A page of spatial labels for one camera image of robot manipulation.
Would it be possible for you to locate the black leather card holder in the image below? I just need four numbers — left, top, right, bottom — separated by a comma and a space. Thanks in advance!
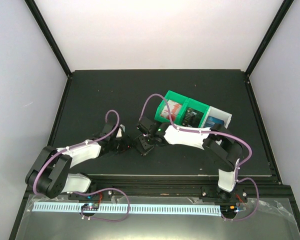
134, 134, 154, 156

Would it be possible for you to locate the red white card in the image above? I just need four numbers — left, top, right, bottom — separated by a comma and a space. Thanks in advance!
160, 99, 182, 122

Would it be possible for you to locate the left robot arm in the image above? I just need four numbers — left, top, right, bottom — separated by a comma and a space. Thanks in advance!
25, 123, 132, 200

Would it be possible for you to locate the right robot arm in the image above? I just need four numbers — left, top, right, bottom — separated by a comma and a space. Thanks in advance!
135, 117, 244, 203

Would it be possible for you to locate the black vip card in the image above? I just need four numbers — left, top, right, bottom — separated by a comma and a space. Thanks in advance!
181, 107, 204, 128

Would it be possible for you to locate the blue card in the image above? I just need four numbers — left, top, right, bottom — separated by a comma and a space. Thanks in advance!
203, 116, 225, 128

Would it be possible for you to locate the green bin left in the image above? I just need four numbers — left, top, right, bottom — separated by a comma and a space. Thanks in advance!
154, 90, 190, 126

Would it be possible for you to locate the green bin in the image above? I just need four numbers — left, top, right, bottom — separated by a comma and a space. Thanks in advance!
174, 98, 210, 128
154, 90, 190, 126

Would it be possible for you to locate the green bin middle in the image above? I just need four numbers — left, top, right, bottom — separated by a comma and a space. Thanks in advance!
174, 98, 210, 128

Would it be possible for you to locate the white bin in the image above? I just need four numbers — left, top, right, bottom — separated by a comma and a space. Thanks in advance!
198, 106, 232, 129

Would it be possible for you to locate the left circuit board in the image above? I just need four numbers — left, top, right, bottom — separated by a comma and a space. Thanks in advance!
81, 202, 99, 213

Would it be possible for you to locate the circuit board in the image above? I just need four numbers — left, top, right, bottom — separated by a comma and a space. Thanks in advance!
220, 203, 247, 216
81, 202, 99, 213

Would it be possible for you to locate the right circuit board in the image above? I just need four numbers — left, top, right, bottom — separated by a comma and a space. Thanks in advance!
220, 203, 247, 216

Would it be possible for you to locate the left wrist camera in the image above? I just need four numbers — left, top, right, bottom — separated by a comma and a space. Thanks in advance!
115, 124, 126, 139

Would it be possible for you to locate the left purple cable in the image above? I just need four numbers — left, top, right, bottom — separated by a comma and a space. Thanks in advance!
32, 109, 132, 222

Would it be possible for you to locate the purple cable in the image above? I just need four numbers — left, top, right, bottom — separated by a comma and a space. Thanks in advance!
138, 93, 260, 223
32, 109, 132, 222

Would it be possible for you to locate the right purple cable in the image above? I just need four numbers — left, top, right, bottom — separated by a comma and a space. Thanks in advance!
138, 93, 260, 223

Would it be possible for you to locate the white slotted cable duct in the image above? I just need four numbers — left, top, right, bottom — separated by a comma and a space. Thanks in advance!
32, 202, 221, 217

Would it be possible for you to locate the black aluminium frame rail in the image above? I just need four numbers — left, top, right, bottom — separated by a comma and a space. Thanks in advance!
27, 174, 293, 201

